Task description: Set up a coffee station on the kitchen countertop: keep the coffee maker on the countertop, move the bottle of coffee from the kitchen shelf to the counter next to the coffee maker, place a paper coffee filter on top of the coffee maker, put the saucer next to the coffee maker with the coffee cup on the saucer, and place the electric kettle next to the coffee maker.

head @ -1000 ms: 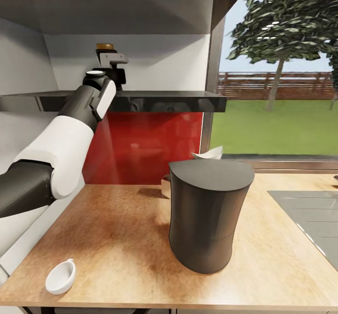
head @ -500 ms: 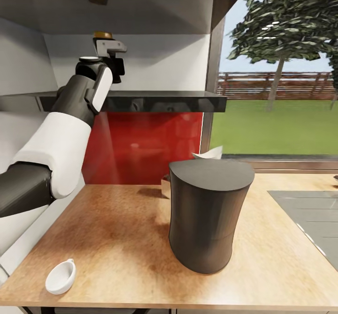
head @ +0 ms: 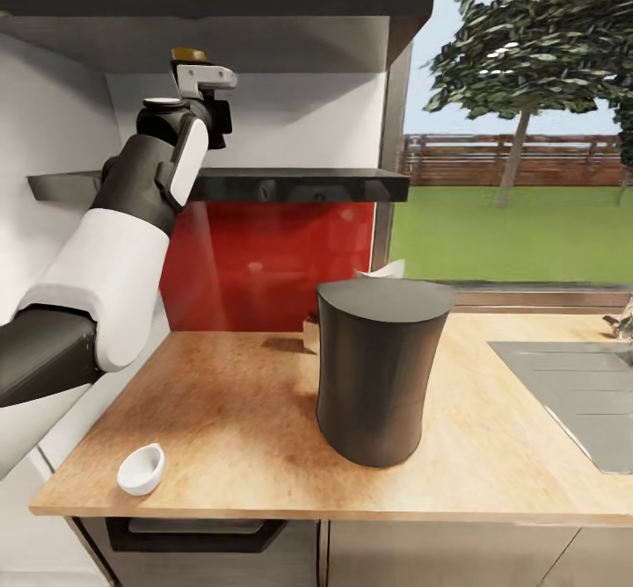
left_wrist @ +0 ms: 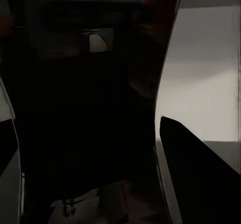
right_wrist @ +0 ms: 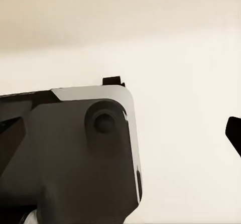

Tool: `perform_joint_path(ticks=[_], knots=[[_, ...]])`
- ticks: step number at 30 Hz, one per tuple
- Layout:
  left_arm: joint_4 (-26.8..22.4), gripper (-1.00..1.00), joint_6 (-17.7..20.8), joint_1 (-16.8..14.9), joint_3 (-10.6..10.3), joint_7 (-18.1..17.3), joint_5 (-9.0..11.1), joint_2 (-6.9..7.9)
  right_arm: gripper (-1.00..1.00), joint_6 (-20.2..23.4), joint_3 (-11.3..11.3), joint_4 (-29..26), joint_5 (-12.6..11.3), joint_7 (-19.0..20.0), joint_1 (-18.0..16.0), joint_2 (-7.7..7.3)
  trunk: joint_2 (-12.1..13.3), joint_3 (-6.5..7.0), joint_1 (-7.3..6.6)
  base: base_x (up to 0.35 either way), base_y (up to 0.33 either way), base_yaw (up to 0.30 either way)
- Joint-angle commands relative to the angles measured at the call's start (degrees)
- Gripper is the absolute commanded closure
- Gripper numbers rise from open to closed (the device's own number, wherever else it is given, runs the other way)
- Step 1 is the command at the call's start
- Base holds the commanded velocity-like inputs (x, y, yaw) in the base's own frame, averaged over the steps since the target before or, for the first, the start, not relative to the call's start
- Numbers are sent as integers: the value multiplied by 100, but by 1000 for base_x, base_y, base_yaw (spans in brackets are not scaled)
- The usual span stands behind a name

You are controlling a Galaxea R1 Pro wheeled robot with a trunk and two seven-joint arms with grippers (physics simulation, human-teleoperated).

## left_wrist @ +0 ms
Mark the bottle of coffee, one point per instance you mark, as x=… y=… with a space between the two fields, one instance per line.
x=81 y=81

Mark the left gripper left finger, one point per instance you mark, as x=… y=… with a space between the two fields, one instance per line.
x=8 y=144

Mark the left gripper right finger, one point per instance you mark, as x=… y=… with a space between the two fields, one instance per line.
x=208 y=190

